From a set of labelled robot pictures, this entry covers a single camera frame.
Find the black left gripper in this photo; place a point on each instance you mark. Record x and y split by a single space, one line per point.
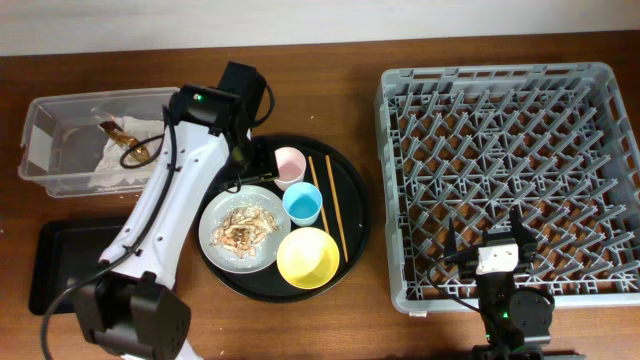
263 160

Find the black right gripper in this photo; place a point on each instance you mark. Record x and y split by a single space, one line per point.
466 266

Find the pink cup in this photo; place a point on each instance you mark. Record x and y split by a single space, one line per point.
291 165

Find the gold foil wrapper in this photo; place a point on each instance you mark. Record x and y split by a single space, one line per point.
129 143

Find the blue cup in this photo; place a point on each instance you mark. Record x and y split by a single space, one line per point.
301 202

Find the food scraps pile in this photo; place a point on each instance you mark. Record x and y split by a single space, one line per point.
243 230

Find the grey plate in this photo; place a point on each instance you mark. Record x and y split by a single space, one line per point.
220 206

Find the white paper napkin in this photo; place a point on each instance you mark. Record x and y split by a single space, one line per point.
109 173

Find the yellow bowl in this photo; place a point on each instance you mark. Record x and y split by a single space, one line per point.
308 258

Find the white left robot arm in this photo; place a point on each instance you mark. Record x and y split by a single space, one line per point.
128 307

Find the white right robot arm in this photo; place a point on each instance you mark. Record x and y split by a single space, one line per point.
517 320

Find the grey dishwasher rack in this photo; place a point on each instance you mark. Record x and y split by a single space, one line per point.
460 147

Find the clear plastic waste bin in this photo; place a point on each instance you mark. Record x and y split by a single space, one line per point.
63 143

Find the black rectangular tray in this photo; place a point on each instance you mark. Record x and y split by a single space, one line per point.
68 251

